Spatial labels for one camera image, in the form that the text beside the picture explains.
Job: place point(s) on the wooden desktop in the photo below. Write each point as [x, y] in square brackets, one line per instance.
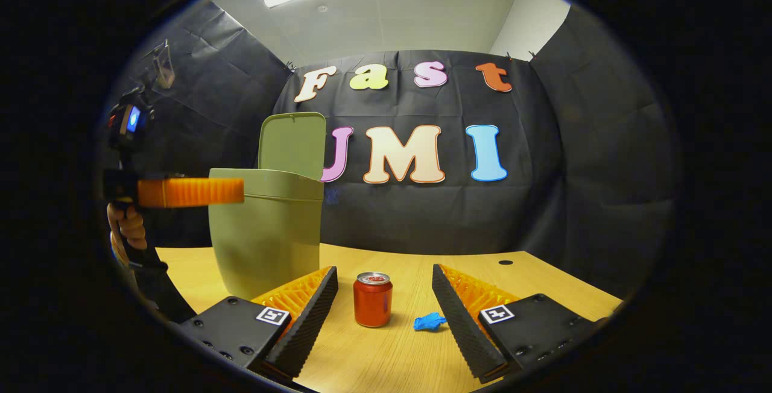
[392, 357]

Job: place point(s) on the blue paper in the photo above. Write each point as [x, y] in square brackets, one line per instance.
[428, 322]

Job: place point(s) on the red pop can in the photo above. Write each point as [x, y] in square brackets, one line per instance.
[373, 302]

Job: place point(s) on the green garbage bin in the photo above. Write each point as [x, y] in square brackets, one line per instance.
[265, 230]

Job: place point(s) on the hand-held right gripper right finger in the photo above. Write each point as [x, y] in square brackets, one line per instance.
[461, 326]

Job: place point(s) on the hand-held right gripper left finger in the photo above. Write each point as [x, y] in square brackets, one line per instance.
[307, 326]

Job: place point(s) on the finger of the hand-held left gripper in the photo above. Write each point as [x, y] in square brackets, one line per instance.
[193, 193]

